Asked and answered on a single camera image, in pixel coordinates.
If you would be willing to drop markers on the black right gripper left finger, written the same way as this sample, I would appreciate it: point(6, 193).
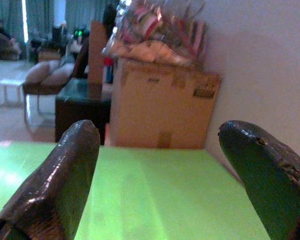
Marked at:
point(52, 180)

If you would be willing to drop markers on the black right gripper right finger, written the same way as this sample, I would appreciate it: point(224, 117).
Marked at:
point(270, 175)

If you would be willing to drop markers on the black side cabinet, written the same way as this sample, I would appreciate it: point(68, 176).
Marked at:
point(80, 107)

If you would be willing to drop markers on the green board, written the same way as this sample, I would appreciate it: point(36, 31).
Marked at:
point(152, 187)

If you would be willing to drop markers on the grey cushion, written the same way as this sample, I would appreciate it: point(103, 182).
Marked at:
point(58, 75)
point(37, 71)

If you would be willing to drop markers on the small white stool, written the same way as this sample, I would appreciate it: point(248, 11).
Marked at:
point(8, 82)

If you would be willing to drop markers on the blue and red can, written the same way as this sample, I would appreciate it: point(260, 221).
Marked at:
point(108, 72)

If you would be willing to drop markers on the tall cardboard box with labels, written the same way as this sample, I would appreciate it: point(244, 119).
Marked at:
point(160, 107)

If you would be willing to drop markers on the brown wooden board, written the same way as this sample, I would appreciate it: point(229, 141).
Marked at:
point(96, 55)

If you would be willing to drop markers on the dark sofa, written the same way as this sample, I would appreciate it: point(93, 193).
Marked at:
point(2, 48)

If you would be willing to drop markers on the black device with green lights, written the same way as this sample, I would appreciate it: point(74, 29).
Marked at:
point(78, 33)

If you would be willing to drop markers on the grey green curtain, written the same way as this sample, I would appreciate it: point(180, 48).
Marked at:
point(10, 12)
point(40, 15)

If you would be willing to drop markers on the plastic wrapped snack gift basket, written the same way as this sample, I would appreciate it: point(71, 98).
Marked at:
point(152, 30)

